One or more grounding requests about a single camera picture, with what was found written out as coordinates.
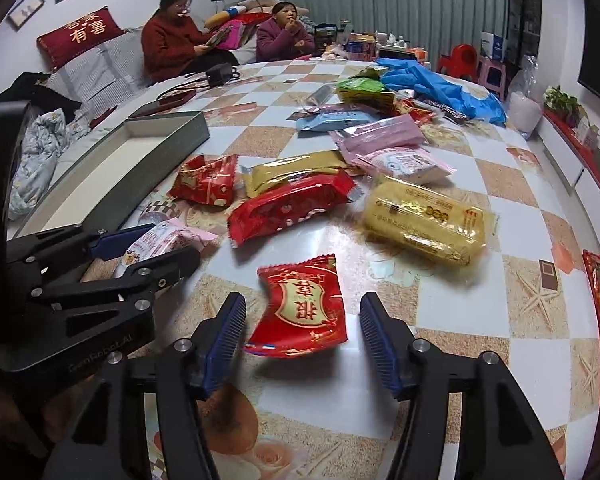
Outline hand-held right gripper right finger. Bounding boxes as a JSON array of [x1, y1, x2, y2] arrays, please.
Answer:
[[359, 291, 566, 480]]

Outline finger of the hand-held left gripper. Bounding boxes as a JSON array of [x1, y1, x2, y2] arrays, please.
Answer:
[[7, 223, 155, 282], [30, 247, 202, 339]]

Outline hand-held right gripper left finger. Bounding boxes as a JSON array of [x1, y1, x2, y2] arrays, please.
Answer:
[[42, 291, 248, 480]]

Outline pink white snack packet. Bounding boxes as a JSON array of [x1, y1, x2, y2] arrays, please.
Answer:
[[351, 146, 456, 183], [114, 219, 220, 278]]

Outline grey cardboard box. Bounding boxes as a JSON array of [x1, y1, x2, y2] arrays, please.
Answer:
[[7, 110, 211, 241]]

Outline red packet with cream label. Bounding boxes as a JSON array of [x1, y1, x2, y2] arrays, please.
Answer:
[[244, 254, 348, 359]]

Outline small red patterned packet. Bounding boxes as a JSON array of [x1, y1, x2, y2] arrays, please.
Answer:
[[168, 154, 240, 209]]

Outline large yellow snack packet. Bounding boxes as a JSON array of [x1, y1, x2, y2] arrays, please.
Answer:
[[362, 175, 498, 267]]

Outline long red snack packet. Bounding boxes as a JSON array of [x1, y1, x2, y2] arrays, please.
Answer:
[[227, 169, 357, 248]]

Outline light blue floral blanket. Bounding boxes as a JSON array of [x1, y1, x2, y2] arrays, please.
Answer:
[[7, 108, 91, 221]]

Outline dark red wallet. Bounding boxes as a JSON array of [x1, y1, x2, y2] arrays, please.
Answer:
[[130, 91, 198, 118]]

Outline striped grey cushion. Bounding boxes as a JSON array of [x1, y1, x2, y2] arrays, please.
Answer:
[[45, 35, 151, 126]]

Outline black clothing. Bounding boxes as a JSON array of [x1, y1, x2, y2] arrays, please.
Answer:
[[0, 72, 83, 126]]

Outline black power adapter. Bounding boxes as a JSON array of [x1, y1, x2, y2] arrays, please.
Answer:
[[157, 64, 241, 100]]

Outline long pink packet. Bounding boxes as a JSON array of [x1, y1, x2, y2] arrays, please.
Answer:
[[328, 114, 427, 163]]

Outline red embroidered pillow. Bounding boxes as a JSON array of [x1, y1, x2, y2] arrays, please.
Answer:
[[36, 6, 126, 68]]

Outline magazine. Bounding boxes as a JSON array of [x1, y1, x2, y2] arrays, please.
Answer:
[[202, 27, 231, 51]]

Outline light blue packet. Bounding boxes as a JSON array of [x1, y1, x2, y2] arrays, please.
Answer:
[[296, 110, 381, 133]]

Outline red gold snack packet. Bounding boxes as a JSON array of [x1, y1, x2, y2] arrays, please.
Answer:
[[395, 100, 438, 126]]

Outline clear plastic wrapper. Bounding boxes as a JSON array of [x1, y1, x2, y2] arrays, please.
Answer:
[[305, 85, 338, 108]]

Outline dark brown packet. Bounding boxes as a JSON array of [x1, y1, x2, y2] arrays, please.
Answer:
[[425, 100, 468, 125]]

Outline small framed picture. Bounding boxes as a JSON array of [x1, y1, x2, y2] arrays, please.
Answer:
[[7, 0, 45, 30]]

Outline blue plastic bag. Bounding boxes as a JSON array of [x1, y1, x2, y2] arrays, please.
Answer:
[[377, 57, 508, 126]]

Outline red white cabinet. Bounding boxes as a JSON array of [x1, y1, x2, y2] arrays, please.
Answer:
[[537, 110, 600, 211]]

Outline clear plastic bag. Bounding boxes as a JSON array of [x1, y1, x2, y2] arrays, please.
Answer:
[[507, 55, 546, 138]]

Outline dark gift box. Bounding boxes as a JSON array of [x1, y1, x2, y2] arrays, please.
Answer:
[[314, 23, 337, 53]]

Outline red plastic stool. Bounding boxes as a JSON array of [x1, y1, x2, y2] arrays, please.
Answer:
[[437, 44, 478, 81]]

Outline pink plastic stool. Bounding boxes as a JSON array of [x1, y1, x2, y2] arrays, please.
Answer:
[[477, 56, 511, 101]]

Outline green potted plant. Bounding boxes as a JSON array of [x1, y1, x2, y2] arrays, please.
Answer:
[[544, 85, 583, 128]]

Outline white blue carton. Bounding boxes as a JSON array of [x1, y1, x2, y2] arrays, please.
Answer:
[[481, 31, 509, 61]]

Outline grey green curtain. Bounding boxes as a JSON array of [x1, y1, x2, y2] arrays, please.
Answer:
[[235, 0, 518, 56]]

